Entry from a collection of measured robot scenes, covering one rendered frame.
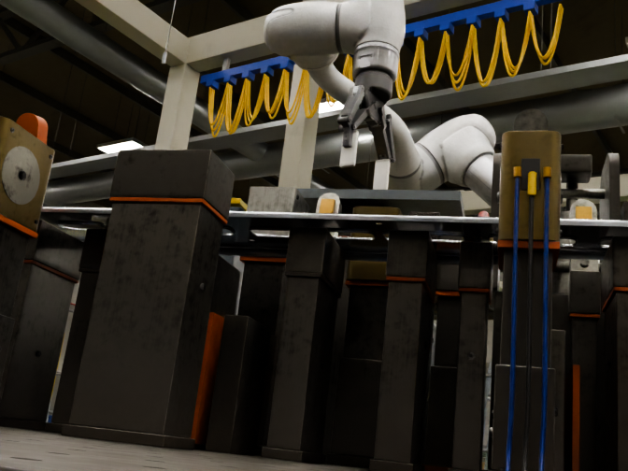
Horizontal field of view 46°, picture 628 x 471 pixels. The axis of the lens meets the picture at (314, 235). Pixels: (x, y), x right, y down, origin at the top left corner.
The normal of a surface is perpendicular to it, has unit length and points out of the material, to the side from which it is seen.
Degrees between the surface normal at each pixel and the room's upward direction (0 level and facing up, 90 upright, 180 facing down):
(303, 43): 150
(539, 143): 90
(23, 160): 90
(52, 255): 90
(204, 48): 90
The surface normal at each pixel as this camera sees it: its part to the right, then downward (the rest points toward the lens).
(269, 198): -0.25, -0.30
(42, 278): 0.96, 0.03
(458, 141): -0.23, -0.50
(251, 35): -0.54, -0.29
